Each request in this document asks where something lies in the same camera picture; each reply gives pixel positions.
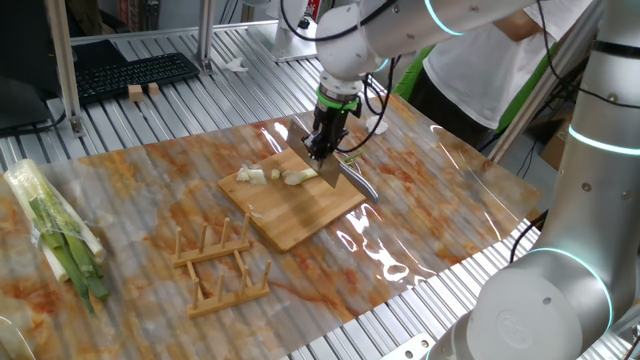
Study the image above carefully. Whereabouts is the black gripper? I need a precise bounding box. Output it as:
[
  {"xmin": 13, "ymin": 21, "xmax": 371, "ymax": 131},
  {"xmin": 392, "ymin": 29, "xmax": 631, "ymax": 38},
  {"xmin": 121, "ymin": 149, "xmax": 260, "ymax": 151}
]
[{"xmin": 301, "ymin": 107, "xmax": 350, "ymax": 169}]

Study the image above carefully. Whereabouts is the steel kitchen knife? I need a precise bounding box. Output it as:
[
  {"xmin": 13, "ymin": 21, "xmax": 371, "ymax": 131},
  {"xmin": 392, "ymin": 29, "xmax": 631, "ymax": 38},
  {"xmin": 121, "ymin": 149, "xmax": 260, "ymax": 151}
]
[{"xmin": 286, "ymin": 117, "xmax": 380, "ymax": 204}]

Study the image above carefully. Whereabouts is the long scallion stalk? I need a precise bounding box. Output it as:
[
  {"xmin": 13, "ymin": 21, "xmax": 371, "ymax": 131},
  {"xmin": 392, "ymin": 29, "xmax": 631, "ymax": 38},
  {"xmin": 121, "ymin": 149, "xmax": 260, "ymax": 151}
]
[{"xmin": 282, "ymin": 149, "xmax": 367, "ymax": 187}]

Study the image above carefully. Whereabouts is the person right forearm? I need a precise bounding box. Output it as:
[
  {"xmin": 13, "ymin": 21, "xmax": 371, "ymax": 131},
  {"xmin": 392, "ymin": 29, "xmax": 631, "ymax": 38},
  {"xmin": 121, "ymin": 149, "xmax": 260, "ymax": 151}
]
[{"xmin": 492, "ymin": 9, "xmax": 544, "ymax": 44}]

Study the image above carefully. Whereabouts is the wooden cutting board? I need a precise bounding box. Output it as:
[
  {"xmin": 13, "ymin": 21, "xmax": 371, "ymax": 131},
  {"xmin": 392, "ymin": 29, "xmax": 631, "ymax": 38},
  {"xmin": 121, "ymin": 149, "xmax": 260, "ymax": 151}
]
[{"xmin": 217, "ymin": 147, "xmax": 369, "ymax": 253}]

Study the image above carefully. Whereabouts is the cut white scallion chunk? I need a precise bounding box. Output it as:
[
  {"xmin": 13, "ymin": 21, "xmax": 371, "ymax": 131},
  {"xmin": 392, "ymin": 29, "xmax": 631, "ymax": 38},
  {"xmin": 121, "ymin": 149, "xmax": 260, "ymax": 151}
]
[{"xmin": 235, "ymin": 163, "xmax": 268, "ymax": 187}]

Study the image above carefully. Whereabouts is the white device base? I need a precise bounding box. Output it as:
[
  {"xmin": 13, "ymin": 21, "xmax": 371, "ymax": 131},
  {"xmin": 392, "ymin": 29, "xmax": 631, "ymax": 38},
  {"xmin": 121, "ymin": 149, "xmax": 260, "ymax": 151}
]
[{"xmin": 249, "ymin": 0, "xmax": 321, "ymax": 64}]

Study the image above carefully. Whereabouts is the white crumpled paper scrap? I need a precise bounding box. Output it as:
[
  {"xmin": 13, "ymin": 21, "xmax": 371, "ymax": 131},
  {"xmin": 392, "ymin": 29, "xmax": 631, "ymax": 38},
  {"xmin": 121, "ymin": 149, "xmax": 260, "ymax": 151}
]
[{"xmin": 221, "ymin": 56, "xmax": 250, "ymax": 74}]

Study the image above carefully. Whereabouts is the wooden dish rack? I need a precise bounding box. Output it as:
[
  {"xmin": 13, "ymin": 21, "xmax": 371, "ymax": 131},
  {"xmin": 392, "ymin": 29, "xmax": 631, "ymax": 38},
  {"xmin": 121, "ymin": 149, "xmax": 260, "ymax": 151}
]
[{"xmin": 169, "ymin": 212, "xmax": 272, "ymax": 320}]

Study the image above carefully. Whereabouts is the person in white shirt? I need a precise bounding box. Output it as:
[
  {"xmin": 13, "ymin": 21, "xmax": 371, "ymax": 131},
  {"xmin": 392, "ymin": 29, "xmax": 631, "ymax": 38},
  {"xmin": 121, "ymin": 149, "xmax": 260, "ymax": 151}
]
[{"xmin": 407, "ymin": 0, "xmax": 594, "ymax": 149}]

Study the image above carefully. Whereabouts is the orange marble pattern mat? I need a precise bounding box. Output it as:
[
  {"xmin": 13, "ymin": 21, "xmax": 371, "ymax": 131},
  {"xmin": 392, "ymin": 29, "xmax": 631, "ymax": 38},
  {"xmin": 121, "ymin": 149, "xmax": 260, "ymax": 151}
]
[{"xmin": 0, "ymin": 92, "xmax": 544, "ymax": 360}]

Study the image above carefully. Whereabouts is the green fabric sheet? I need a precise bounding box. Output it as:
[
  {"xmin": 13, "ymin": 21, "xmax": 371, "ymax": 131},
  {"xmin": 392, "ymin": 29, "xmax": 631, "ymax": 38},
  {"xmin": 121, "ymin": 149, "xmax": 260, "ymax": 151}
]
[{"xmin": 392, "ymin": 44, "xmax": 561, "ymax": 134}]

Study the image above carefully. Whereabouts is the black computer keyboard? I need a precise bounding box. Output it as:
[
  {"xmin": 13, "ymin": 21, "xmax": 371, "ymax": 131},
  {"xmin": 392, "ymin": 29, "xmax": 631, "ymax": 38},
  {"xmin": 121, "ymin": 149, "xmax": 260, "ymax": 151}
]
[{"xmin": 73, "ymin": 52, "xmax": 201, "ymax": 105}]

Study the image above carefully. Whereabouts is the brown cardboard box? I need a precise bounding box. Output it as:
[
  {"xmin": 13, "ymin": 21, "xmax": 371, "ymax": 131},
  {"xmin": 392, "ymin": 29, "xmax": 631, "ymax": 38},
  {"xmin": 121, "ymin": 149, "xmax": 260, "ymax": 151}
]
[{"xmin": 539, "ymin": 124, "xmax": 571, "ymax": 171}]

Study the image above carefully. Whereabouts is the black flat pad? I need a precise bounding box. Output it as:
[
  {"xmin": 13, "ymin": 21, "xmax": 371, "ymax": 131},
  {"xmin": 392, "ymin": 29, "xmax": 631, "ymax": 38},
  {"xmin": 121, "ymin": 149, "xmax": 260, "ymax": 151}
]
[{"xmin": 71, "ymin": 39, "xmax": 129, "ymax": 70}]

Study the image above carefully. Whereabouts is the plastic wrapped scallion bundle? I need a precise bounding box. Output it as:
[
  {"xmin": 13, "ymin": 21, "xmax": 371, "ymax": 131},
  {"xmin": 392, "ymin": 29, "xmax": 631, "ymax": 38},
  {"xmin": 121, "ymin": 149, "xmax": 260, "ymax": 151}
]
[{"xmin": 3, "ymin": 158, "xmax": 111, "ymax": 319}]

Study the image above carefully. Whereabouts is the black computer monitor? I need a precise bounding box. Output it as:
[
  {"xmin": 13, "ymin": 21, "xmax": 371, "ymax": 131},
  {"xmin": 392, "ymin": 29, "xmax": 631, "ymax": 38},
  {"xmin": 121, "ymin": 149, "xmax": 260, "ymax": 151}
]
[{"xmin": 0, "ymin": 0, "xmax": 69, "ymax": 135}]

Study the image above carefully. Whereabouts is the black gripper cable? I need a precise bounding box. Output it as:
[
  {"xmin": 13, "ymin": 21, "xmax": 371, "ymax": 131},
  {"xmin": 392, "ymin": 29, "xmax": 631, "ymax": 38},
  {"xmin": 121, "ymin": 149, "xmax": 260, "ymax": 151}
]
[{"xmin": 335, "ymin": 57, "xmax": 396, "ymax": 154}]

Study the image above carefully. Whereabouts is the aluminium frame post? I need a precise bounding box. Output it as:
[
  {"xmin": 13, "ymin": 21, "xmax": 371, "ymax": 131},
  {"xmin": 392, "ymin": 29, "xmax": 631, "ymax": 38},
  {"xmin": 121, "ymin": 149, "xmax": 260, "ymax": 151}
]
[
  {"xmin": 196, "ymin": 0, "xmax": 217, "ymax": 76},
  {"xmin": 44, "ymin": 0, "xmax": 86, "ymax": 137},
  {"xmin": 487, "ymin": 0, "xmax": 604, "ymax": 164}
]

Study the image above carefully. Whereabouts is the black base cable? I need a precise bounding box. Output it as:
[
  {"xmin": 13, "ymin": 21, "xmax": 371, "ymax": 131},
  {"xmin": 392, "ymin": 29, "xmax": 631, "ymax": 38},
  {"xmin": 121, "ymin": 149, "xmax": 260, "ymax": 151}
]
[{"xmin": 509, "ymin": 209, "xmax": 549, "ymax": 264}]

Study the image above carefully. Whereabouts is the white perforated bracket plate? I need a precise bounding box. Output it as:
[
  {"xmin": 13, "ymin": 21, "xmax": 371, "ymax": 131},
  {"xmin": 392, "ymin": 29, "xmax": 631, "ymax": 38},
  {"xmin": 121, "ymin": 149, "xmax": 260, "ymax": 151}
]
[{"xmin": 379, "ymin": 332, "xmax": 436, "ymax": 360}]

